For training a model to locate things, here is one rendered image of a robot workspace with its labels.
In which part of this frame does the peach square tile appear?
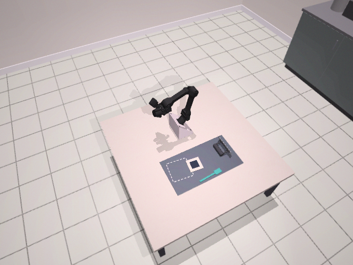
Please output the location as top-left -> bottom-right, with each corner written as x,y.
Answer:
186,157 -> 203,172

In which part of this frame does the teal small trowel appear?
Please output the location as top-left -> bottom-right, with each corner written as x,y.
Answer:
200,168 -> 222,182

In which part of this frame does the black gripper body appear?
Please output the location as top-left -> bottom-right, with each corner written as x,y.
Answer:
149,98 -> 160,108

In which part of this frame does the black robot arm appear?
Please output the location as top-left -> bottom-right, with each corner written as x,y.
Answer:
152,86 -> 199,125

